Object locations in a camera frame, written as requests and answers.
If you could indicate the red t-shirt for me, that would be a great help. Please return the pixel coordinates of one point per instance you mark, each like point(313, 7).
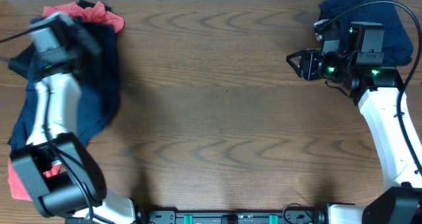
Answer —
point(94, 15)

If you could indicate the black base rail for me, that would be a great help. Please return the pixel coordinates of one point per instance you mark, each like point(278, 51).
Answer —
point(292, 213)

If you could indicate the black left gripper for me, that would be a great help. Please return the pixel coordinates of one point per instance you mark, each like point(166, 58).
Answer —
point(86, 37)

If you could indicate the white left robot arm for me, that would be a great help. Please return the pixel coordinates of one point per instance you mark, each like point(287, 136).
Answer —
point(57, 171)

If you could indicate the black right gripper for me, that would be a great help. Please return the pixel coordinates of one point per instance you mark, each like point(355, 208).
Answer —
point(310, 58)

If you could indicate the navy blue shorts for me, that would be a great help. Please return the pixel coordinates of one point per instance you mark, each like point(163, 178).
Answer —
point(100, 88)

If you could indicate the black garment under shirt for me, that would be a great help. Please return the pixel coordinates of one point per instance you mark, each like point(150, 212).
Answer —
point(85, 4)

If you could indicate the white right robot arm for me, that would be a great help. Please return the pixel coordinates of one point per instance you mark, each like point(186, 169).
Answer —
point(375, 89)

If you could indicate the folded navy garment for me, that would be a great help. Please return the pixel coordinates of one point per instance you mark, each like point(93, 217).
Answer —
point(397, 46)

